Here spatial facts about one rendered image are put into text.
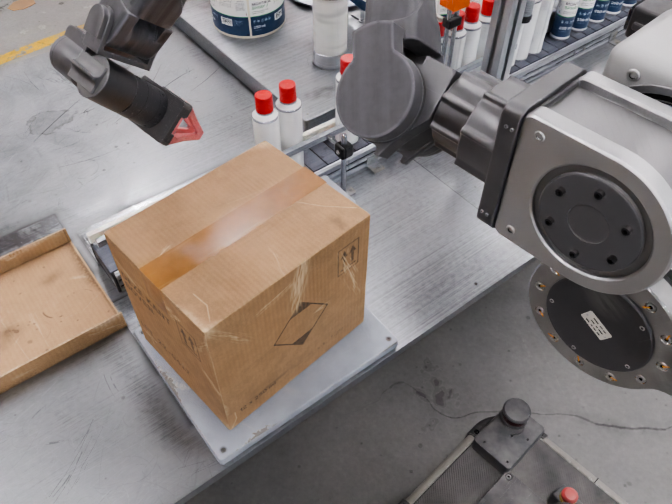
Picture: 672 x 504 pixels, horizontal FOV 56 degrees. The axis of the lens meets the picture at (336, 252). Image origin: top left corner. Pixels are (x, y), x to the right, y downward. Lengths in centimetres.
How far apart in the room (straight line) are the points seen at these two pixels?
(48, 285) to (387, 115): 91
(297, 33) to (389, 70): 128
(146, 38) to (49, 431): 63
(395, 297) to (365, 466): 83
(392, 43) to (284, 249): 41
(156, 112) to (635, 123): 62
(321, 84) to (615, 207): 122
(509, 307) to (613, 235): 182
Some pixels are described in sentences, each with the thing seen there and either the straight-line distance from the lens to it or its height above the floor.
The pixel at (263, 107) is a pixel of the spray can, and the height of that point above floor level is 107.
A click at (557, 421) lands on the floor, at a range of 209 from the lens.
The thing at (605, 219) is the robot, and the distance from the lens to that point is 47.
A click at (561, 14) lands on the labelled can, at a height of 95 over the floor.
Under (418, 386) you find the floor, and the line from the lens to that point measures 205.
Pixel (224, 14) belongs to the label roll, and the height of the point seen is 94.
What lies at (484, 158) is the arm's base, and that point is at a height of 145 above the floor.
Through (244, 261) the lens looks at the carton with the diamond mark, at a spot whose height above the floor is 112.
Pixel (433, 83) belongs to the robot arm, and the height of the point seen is 148.
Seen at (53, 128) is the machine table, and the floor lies 83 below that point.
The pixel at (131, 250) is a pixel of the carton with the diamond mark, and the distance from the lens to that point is 92.
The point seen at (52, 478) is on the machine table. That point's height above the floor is 83.
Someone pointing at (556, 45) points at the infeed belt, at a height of 88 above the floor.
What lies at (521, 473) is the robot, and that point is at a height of 24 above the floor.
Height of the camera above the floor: 177
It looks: 49 degrees down
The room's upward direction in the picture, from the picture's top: straight up
